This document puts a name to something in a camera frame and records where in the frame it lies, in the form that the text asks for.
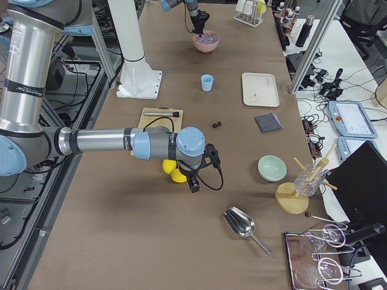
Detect yellow lemon near board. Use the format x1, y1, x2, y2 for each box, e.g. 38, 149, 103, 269
162, 159, 177, 175

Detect yellow plastic cup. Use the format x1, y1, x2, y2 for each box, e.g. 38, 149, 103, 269
256, 0, 267, 15

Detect steel muddler black tip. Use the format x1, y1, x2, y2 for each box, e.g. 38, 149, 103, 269
143, 111, 180, 118

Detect pink bowl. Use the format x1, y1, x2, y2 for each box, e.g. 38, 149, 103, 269
192, 30, 220, 53

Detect dark red cherries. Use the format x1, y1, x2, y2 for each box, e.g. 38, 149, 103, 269
212, 121, 222, 128

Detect yellow lemon outer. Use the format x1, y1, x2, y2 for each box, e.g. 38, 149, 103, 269
170, 169, 187, 183

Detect white plastic cup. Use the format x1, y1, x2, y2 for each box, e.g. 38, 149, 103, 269
235, 0, 246, 13

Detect light blue plastic cup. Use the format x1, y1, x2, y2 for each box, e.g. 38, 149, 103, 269
201, 74, 214, 92

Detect clear glass on stand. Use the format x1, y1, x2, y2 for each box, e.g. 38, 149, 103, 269
294, 164, 327, 196

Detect pile of clear ice cubes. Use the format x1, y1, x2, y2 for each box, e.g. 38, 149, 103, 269
195, 33, 219, 45

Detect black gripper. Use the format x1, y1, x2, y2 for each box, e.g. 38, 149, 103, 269
191, 10, 210, 36
180, 164, 203, 181

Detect cream rabbit tray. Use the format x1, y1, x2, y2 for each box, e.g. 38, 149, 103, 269
241, 72, 280, 108

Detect aluminium frame post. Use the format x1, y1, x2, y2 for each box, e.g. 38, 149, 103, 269
289, 0, 342, 95

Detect grey folded cloth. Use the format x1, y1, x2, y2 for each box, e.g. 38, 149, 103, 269
255, 112, 283, 133

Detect white wire cup rack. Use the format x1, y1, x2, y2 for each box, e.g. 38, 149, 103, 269
233, 0, 263, 28

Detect wooden cutting board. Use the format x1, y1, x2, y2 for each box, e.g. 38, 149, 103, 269
128, 108, 183, 160

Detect mint green bowl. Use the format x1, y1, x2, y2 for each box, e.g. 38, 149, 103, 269
258, 155, 287, 182

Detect metal ice scoop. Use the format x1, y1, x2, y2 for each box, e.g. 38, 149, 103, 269
223, 207, 271, 255

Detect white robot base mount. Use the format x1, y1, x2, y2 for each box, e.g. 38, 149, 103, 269
109, 1, 162, 100

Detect black water bottle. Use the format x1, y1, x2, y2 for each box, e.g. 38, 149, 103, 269
295, 15, 314, 47

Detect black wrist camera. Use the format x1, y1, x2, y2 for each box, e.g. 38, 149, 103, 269
187, 176, 200, 193

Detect pink plastic cup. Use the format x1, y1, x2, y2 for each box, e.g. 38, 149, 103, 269
243, 1, 254, 16

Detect metal tray with glasses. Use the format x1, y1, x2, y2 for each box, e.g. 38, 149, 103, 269
284, 224, 362, 289

